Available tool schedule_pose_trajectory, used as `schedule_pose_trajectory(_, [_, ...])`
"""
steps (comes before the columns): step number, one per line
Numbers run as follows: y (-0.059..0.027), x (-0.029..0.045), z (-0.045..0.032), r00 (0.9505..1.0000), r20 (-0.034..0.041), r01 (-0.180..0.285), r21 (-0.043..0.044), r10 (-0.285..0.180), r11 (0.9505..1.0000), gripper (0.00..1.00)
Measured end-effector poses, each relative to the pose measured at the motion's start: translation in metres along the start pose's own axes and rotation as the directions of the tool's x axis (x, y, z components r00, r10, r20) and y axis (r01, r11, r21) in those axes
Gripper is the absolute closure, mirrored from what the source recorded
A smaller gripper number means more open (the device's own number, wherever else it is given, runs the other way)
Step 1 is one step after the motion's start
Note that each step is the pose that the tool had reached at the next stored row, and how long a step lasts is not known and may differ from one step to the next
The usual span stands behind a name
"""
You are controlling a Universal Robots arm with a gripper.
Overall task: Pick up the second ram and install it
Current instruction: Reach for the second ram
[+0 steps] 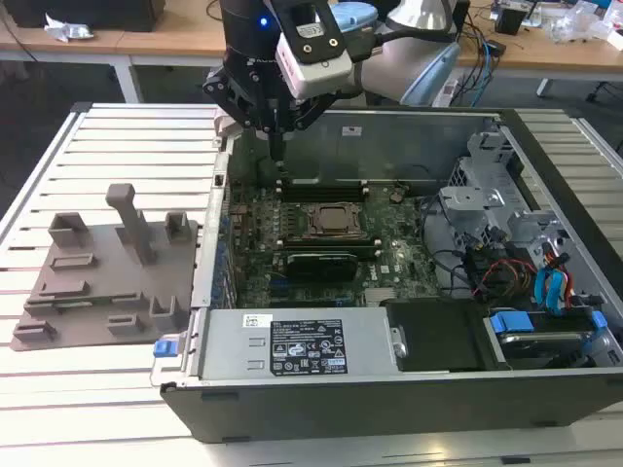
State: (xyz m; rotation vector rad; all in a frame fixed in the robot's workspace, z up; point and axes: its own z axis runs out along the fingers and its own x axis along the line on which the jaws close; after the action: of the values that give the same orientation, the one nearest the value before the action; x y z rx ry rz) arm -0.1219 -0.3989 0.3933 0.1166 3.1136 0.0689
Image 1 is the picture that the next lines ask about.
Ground small silver heatsink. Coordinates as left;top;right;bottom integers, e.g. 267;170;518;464
363;288;396;307

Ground white power strip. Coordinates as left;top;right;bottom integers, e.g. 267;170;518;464
431;77;461;107

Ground grey case corner latch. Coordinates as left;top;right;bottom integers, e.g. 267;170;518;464
212;109;242;139

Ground installed RAM stick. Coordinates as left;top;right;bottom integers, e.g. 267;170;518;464
283;177;365;188

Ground grey power supply with label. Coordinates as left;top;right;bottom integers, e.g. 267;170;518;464
194;306;398;381

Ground small black cube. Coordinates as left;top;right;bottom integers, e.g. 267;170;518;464
495;5;526;36

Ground grey brown parts rack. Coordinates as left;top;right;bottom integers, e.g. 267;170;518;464
9;182;203;352

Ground blue flat data wire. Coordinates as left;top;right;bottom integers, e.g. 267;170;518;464
552;269;576;312
533;267;561;313

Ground silver topped CPU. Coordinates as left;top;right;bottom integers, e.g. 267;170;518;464
315;207;352;231

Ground wooden desk white frame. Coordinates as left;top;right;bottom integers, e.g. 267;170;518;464
0;0;623;104

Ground large black box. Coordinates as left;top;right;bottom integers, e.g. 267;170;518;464
9;0;160;33

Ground tall black box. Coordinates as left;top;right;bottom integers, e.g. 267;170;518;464
451;0;472;38

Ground black graphics card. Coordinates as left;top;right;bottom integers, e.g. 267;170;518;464
283;249;360;282

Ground black open PC case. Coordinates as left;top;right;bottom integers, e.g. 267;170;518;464
150;103;623;445

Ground black RAM slot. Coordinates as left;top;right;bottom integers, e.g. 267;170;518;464
275;191;369;203

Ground silver metal drive cage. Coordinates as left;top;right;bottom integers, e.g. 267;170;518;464
437;128;575;259

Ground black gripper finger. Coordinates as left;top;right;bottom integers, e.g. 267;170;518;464
201;67;280;162
277;91;338;162

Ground blue cable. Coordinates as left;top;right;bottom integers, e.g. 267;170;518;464
479;36;495;106

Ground CPU socket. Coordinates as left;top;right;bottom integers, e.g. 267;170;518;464
297;199;370;240

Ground hard disk in blue carrier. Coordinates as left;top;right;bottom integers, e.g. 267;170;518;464
484;310;608;371

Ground red yellow black wire bundle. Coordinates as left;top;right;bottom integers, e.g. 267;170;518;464
465;245;536;304

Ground crumpled silver foil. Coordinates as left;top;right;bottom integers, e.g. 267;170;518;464
43;13;95;44

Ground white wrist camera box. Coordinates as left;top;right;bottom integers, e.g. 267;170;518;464
275;29;353;99

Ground green motherboard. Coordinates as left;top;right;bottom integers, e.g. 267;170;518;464
226;182;442;308

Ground clear plastic bags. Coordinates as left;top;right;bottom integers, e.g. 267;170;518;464
544;7;616;46

